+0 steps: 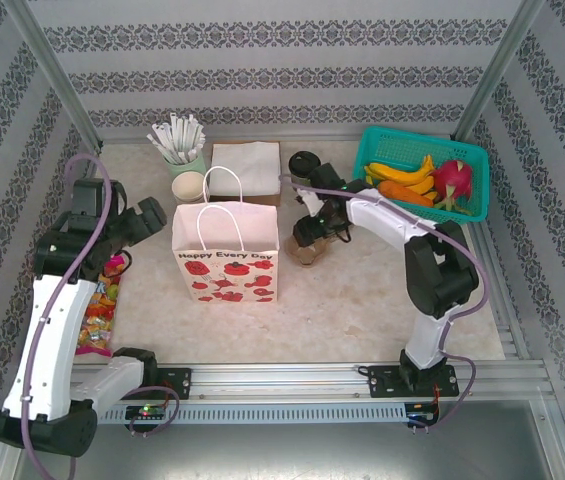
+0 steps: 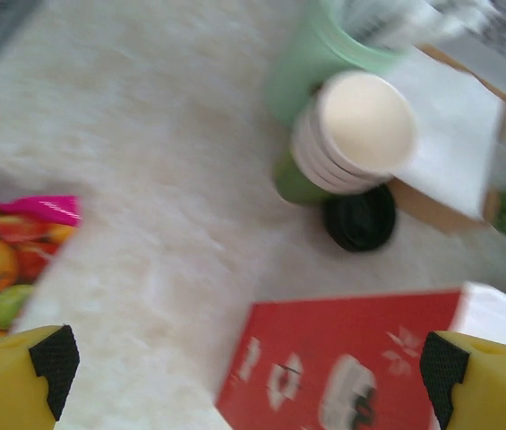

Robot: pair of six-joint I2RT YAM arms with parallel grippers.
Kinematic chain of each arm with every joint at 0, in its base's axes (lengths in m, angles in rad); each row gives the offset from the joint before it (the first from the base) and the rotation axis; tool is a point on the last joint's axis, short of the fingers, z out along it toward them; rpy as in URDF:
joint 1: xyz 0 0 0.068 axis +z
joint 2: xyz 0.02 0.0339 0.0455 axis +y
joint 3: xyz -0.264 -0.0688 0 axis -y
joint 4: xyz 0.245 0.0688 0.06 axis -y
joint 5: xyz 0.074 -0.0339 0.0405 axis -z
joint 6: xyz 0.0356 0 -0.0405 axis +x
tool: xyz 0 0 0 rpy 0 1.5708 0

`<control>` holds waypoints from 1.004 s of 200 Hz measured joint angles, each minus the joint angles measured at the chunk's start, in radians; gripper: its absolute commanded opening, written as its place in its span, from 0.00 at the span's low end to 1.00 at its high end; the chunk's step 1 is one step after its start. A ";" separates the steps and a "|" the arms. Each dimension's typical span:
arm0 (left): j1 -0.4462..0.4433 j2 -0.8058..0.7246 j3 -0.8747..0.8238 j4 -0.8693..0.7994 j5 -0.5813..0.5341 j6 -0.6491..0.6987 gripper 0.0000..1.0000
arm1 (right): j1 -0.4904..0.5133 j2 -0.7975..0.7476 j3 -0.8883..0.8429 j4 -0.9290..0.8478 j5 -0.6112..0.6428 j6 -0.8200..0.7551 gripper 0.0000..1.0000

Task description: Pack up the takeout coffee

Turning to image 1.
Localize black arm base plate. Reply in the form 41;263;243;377
141;366;194;401
366;364;462;400

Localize yellow banana bunch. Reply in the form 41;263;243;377
363;153;438;197

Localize black plastic cup lid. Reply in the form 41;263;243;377
289;151;321;177

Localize small circuit board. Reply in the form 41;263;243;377
124;403;167;421
405;403;442;427

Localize green paper cup stack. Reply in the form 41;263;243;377
171;171;209;205

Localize aluminium mounting rail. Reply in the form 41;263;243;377
9;362;551;402

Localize grey metal shelf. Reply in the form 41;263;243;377
0;399;565;480

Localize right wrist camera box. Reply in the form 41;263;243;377
295;185;324;217

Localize colourful candy bag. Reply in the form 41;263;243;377
75;251;132;357

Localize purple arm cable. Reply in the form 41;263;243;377
279;174;489;430
19;152;181;480

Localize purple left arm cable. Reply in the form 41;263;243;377
19;152;181;480

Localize aluminium frame post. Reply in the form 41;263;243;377
0;0;106;151
451;0;547;142

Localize green straw holder cup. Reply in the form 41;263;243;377
163;148;208;177

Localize orange carrot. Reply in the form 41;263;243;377
377;179;436;207

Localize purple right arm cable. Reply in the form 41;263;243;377
279;174;489;430

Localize teal plastic basket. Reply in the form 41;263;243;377
351;125;491;230

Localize white red printed paper bag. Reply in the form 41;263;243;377
171;166;281;304

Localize slotted grey cable duct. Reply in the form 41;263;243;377
96;403;409;426

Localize pink dragon fruit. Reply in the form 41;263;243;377
431;158;476;216

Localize brown pulp cup carrier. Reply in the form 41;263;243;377
284;233;344;270

